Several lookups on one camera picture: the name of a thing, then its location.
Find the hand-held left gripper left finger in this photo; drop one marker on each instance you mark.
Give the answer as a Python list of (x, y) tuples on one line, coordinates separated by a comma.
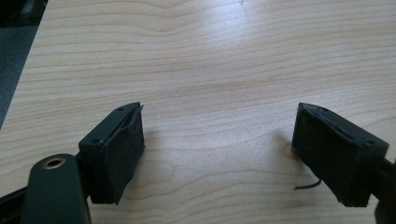
[(116, 152)]

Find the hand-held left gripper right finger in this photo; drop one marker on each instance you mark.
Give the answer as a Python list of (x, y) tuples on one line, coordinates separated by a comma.
[(334, 155)]

